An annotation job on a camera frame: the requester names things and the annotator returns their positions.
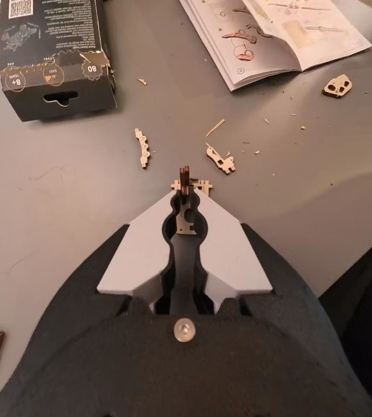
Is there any hooked wooden model part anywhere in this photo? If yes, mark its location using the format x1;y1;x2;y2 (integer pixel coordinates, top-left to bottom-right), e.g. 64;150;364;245
205;143;237;175

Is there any curved wooden part with circles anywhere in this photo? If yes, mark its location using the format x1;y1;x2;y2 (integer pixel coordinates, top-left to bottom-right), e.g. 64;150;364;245
135;128;151;170

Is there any instruction booklet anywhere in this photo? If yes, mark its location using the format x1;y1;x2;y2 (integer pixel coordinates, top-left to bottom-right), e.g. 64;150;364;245
179;0;372;92

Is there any wooden plate with holes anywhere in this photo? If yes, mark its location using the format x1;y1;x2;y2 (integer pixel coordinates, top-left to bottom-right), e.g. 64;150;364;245
171;165;213;236

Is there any person's black clothing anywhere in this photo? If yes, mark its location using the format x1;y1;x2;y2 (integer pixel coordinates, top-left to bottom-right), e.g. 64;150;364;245
317;228;372;417

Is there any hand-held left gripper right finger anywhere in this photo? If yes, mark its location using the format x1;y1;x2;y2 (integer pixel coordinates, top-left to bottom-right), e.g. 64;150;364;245
194;189;273;314

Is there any long wooden splinter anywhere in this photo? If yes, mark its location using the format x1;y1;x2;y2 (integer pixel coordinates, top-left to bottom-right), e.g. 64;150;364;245
205;119;226;138

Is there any black cardboard box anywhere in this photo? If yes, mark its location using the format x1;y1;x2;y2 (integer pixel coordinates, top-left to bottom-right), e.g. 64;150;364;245
0;0;118;122

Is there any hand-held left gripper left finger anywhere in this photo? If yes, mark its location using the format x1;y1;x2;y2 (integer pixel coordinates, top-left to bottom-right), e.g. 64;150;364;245
97;190;177;314

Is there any rounded wooden part with holes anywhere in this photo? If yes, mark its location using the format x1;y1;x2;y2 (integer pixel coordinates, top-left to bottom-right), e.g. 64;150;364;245
322;74;353;99

